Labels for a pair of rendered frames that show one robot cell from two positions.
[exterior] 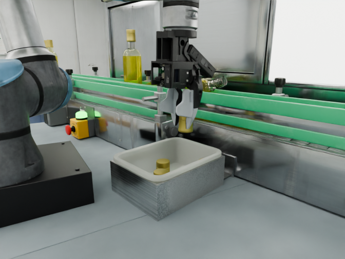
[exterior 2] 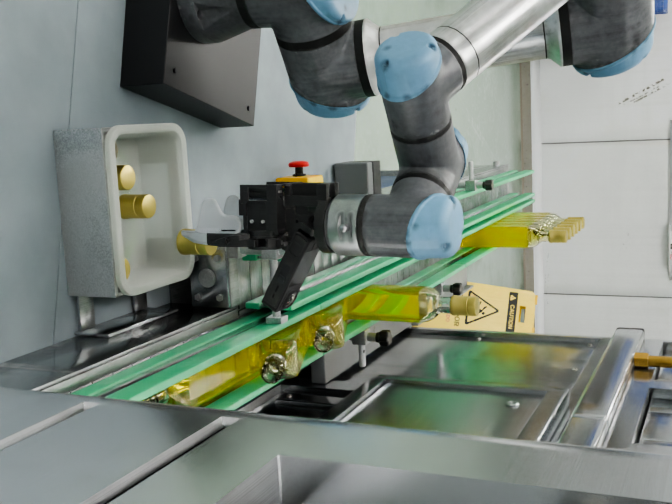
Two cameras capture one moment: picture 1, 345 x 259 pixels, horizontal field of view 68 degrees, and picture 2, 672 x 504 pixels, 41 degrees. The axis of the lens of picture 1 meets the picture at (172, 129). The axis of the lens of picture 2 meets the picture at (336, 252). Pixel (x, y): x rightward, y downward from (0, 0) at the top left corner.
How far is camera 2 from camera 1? 0.82 m
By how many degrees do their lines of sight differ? 33
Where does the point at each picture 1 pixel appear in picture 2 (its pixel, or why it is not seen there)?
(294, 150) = (70, 370)
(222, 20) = not seen: hidden behind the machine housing
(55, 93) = (306, 76)
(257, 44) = not seen: hidden behind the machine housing
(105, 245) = (49, 45)
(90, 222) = (90, 57)
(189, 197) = (69, 201)
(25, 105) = (278, 16)
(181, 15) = (344, 207)
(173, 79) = (255, 194)
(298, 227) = not seen: outside the picture
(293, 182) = (16, 367)
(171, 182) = (99, 157)
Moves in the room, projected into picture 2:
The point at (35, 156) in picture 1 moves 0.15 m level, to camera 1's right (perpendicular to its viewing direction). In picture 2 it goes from (209, 22) to (174, 98)
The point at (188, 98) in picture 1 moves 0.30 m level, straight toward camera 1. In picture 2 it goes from (225, 226) to (107, 39)
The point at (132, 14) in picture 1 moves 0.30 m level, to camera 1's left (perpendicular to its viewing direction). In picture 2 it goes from (557, 368) to (573, 240)
